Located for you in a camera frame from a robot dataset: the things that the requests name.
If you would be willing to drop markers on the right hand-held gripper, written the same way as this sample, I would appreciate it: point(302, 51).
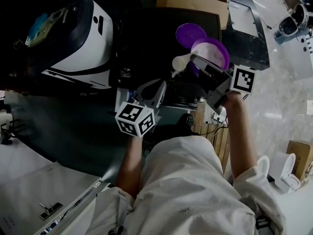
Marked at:
point(243, 81)

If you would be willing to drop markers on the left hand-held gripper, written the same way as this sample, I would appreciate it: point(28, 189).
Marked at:
point(134, 120)

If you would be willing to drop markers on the purple plastic tub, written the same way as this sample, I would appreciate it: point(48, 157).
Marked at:
point(227, 57)

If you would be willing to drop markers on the white plastic spoon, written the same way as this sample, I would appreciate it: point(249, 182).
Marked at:
point(179, 62)

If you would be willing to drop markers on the person's left forearm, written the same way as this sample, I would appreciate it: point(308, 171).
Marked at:
point(130, 165)

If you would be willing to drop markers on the person's right forearm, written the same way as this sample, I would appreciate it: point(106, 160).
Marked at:
point(240, 136)

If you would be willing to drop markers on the purple round lid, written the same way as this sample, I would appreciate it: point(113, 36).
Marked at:
point(188, 34)

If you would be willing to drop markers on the white power strip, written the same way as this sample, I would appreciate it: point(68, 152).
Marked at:
point(217, 118)

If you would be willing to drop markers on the black washing machine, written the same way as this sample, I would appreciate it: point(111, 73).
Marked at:
point(146, 45)

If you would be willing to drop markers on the black table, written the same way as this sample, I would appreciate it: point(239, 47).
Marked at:
point(261, 55)

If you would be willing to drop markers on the wooden slat platform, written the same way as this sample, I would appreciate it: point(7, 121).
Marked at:
point(220, 143)

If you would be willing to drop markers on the open cardboard box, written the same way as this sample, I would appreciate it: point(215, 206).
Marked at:
point(190, 1)

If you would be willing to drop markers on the white and black rounded appliance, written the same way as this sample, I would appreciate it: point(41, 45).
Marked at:
point(83, 45)

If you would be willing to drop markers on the white black round device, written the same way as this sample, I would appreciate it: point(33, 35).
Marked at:
point(286, 28)

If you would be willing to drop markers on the dark green floor mat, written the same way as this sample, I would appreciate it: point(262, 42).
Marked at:
point(73, 136)

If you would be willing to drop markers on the white cabinet block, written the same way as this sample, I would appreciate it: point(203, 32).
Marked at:
point(305, 65)

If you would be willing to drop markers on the person in grey shirt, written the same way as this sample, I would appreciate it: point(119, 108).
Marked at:
point(185, 192)

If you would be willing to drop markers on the teal flat packet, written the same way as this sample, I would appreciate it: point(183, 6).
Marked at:
point(39, 28)

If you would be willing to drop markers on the white board panel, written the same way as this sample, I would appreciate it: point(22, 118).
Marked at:
point(29, 180)

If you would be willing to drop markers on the black metal latch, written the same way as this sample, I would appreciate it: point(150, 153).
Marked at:
point(51, 210)

